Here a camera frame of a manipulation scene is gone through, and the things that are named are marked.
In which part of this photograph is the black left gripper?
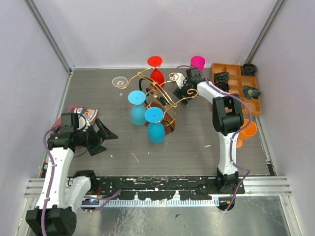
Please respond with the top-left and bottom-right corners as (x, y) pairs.
(75, 118), (118, 155)

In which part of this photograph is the red wine glass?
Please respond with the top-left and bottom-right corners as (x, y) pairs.
(147, 56), (164, 88)

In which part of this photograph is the magenta wine glass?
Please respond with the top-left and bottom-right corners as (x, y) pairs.
(190, 56), (206, 71)

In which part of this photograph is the orange wine glass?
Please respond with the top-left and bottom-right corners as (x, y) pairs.
(236, 121), (257, 148)

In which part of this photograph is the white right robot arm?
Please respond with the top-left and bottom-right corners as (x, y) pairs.
(170, 68), (244, 194)

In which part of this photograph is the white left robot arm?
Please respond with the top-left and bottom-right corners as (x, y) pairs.
(26, 113), (118, 236)

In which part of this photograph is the wooden rack base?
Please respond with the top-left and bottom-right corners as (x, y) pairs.
(144, 102), (176, 136)

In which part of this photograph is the light blue wine glass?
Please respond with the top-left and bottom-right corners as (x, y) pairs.
(127, 90), (146, 125)

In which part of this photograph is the clear wine glass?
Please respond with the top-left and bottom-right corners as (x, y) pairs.
(112, 76), (128, 96)

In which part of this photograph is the patterned folded cloth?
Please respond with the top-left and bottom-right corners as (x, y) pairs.
(65, 105), (98, 125)

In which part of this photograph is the rolled dark orange-patterned tie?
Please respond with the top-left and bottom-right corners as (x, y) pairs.
(215, 82), (230, 92)

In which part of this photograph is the rolled dark green tie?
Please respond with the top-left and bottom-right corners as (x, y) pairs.
(214, 72), (229, 83)

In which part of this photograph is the wooden compartment tray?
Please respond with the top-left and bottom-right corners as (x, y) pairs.
(211, 63), (262, 117)

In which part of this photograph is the rolled black tie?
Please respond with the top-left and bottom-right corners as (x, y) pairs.
(241, 63), (257, 76)

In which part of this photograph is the gold wire glass rack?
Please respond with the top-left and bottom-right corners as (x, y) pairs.
(125, 67), (198, 115)

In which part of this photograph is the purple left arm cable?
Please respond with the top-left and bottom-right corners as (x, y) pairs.
(40, 114), (123, 233)

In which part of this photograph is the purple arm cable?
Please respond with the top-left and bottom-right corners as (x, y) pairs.
(175, 65), (252, 212)
(40, 114), (123, 233)

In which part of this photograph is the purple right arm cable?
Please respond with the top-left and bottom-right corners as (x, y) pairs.
(175, 65), (252, 212)

